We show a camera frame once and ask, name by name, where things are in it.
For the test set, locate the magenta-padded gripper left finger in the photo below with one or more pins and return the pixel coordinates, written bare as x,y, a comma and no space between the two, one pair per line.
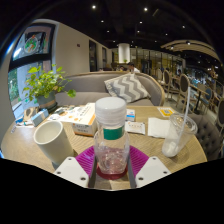
73,170

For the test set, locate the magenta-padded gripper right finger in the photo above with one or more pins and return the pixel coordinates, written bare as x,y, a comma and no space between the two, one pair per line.
151,170

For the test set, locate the clear plastic bottle white cap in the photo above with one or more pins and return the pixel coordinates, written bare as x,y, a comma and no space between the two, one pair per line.
111,153

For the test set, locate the pale green ceramic mug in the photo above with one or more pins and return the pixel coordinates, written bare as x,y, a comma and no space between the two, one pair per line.
55,143

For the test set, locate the white paper napkin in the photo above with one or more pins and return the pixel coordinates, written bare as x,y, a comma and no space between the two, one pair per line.
158,127

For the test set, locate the white printed paper sheet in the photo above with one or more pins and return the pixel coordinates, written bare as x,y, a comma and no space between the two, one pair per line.
63,116

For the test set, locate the small blue white box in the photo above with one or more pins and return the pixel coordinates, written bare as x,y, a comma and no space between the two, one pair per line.
130,115

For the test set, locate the yellow card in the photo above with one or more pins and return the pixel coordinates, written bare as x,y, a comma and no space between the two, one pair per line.
166,112

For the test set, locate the light blue tissue box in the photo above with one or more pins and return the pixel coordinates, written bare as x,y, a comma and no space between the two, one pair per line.
39,117

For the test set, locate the grey tufted armchair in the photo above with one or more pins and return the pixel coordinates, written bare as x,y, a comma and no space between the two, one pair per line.
206,133

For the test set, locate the brown patterned pouch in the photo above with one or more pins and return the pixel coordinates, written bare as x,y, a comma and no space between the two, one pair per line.
30,114

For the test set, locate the small blue pack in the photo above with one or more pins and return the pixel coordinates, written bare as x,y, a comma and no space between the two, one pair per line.
19,120

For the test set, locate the grey white chevron cushion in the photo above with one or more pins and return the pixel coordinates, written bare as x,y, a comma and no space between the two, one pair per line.
128,88

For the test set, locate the group of dining chairs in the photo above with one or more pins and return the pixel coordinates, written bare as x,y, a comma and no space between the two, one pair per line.
183,86

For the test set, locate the potted green leafy plant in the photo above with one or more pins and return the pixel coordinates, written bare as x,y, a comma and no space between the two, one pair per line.
41,85

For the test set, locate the person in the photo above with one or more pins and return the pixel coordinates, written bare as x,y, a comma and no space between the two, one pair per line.
132,68

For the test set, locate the dark framed window picture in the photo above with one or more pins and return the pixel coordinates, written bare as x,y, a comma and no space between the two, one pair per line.
31,43

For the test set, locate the group of ceiling lights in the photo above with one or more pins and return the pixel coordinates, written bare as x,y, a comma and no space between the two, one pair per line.
93,6

